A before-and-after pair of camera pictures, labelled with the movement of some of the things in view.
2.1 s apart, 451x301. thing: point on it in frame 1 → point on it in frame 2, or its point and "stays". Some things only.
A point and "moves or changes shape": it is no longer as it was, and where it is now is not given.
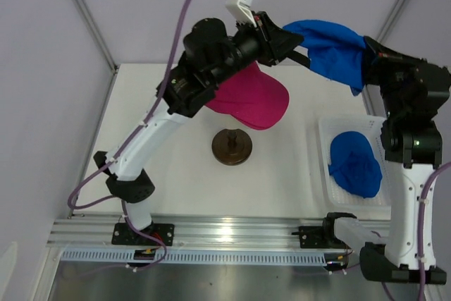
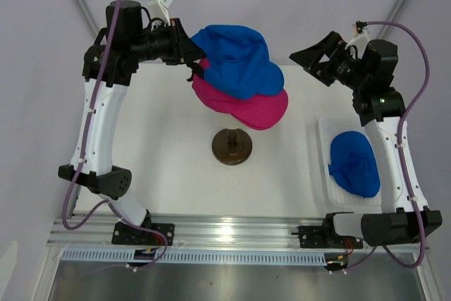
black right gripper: (378, 58) → (309, 58)
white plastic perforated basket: (369, 127) stays
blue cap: (335, 51) moves or changes shape
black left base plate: (122, 235) stays
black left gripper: (273, 41) → (182, 48)
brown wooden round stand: (232, 146) stays
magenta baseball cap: (258, 121) stays
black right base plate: (314, 237) stays
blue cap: (354, 163) stays
